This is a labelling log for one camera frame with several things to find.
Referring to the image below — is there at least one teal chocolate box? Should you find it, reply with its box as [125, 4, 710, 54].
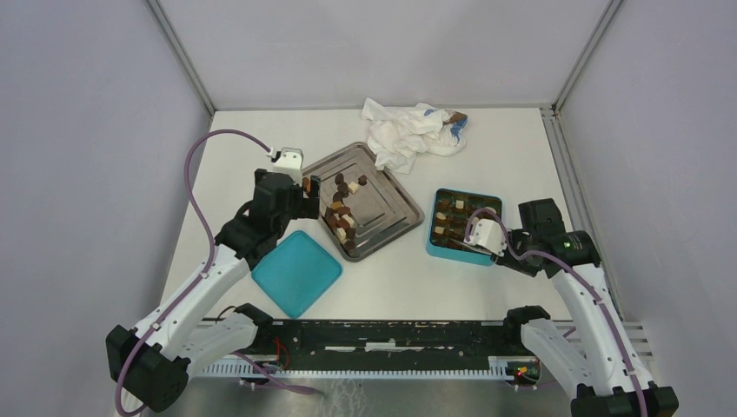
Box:
[426, 188, 502, 266]

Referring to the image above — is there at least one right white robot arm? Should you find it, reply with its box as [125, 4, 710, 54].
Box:
[492, 199, 680, 416]

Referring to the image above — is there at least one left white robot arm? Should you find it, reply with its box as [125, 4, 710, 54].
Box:
[105, 169, 321, 416]

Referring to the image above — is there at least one teal box lid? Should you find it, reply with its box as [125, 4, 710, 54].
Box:
[251, 230, 342, 319]

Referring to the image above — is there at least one steel tray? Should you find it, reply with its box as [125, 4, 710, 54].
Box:
[302, 142, 424, 262]

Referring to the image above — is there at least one white crumpled cloth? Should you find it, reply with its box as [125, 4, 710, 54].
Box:
[361, 98, 468, 174]

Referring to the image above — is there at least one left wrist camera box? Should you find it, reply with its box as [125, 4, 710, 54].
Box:
[266, 147, 303, 184]

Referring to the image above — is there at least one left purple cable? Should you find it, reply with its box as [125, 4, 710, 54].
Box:
[114, 129, 318, 417]

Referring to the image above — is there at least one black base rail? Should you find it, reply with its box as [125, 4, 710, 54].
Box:
[218, 319, 542, 373]

